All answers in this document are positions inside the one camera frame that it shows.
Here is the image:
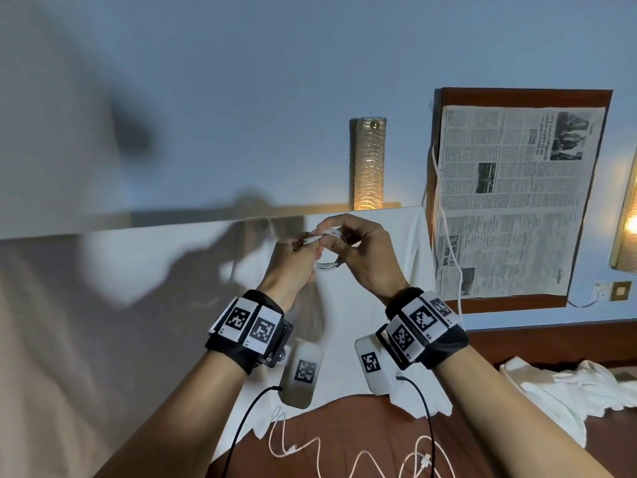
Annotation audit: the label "person's right hand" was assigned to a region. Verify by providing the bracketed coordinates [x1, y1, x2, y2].
[311, 214, 412, 305]

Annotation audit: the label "person's left hand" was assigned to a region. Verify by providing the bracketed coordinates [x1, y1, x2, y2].
[258, 235, 326, 312]

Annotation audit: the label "person's right forearm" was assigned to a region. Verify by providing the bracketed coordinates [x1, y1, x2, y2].
[432, 360, 614, 478]

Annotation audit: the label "person's left forearm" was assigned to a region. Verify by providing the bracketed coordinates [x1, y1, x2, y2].
[94, 343, 259, 478]

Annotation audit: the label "black wristband with marker tags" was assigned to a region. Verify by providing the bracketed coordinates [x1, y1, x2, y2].
[205, 289, 294, 376]
[376, 287, 469, 372]

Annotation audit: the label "white bed sheet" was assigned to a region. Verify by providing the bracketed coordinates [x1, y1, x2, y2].
[0, 206, 454, 478]

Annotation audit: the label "newspaper sheet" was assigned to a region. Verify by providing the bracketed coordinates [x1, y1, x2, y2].
[433, 105, 607, 300]

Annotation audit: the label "crumpled white cloth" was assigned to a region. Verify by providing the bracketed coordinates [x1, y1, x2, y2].
[499, 357, 637, 448]

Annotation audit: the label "textured glass wall lamp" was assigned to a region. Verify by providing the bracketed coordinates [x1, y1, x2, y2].
[353, 117, 388, 211]

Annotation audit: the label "hanging white cable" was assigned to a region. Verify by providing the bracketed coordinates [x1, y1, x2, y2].
[422, 139, 466, 330]

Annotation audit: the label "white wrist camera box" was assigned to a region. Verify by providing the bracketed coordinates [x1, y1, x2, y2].
[279, 341, 325, 410]
[354, 334, 400, 397]

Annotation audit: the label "black camera cable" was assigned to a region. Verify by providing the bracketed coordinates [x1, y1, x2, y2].
[219, 385, 283, 478]
[395, 375, 440, 478]

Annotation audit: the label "white charging cable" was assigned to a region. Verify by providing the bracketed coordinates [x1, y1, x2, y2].
[268, 405, 389, 478]
[398, 435, 451, 478]

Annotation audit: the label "brown wooden wall board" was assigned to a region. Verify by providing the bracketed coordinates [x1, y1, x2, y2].
[424, 87, 614, 315]

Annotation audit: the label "brown wooden wall panel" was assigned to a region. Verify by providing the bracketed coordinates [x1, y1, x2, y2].
[467, 320, 637, 368]

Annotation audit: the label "lit wall lamp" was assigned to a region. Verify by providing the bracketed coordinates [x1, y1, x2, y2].
[609, 148, 637, 276]

